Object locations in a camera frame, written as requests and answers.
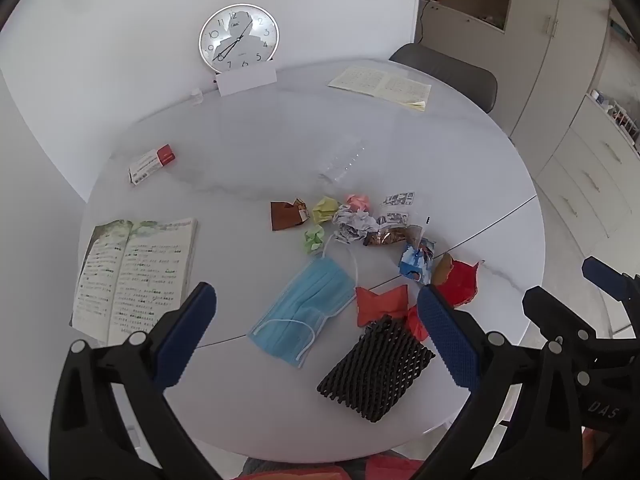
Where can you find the round silver wall clock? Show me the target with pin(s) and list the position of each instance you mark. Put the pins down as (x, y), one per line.
(240, 35)

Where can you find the open yellow notebook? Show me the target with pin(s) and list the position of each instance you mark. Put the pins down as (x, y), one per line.
(380, 85)

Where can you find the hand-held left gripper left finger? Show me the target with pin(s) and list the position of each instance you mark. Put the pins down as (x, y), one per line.
(185, 330)

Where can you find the person's red clothing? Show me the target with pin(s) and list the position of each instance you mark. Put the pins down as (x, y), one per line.
(320, 470)

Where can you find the row of small bottles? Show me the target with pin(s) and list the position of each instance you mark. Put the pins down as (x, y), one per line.
(622, 117)

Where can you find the beige drawer cabinet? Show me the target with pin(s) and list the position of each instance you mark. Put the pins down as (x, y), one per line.
(585, 180)

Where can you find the clear printed packet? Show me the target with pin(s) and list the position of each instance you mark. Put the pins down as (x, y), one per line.
(396, 207)

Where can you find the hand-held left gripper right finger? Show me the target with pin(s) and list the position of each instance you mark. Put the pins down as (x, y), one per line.
(447, 335)

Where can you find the black foam net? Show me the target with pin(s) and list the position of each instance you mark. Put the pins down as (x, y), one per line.
(375, 370)

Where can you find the open illustrated book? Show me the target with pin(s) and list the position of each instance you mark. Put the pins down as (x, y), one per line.
(135, 275)

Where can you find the red and orange wrapper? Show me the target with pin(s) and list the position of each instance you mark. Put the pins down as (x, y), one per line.
(462, 280)

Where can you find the red and white box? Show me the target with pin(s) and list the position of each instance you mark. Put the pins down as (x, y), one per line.
(150, 164)

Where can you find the blue face mask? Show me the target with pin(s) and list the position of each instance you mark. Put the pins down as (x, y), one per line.
(305, 305)

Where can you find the small clear cap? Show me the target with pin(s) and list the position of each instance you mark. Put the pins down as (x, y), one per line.
(197, 96)

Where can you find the white card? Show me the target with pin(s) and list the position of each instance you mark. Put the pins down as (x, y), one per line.
(246, 80)

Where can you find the blue snack wrapper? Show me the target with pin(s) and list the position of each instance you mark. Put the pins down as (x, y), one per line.
(416, 262)

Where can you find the yellow paper ball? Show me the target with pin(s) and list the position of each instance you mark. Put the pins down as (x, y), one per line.
(325, 210)

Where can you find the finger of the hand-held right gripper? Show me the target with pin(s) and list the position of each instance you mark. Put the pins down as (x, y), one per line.
(612, 280)
(550, 312)

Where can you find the green paper ball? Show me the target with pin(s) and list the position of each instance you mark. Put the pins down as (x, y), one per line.
(314, 240)

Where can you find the brown wrapper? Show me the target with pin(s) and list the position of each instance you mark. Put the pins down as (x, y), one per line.
(285, 216)

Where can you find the brown snack bag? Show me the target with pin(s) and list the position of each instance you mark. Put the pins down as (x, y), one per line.
(392, 236)

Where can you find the pink paper ball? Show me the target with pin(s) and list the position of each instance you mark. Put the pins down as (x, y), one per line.
(359, 202)

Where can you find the white paper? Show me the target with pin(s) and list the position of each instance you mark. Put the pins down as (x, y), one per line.
(355, 225)

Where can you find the grey chair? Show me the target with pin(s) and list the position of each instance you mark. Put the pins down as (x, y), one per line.
(450, 72)

